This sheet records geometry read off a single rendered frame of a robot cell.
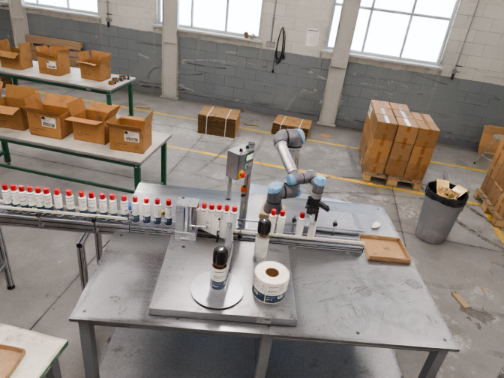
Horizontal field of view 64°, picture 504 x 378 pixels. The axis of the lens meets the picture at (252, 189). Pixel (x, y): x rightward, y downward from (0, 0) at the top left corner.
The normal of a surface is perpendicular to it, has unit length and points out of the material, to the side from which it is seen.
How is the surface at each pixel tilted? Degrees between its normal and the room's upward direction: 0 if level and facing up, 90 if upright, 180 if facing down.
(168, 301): 0
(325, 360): 0
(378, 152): 92
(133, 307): 0
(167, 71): 90
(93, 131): 90
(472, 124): 90
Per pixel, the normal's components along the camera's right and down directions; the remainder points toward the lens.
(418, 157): -0.20, 0.48
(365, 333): 0.11, -0.87
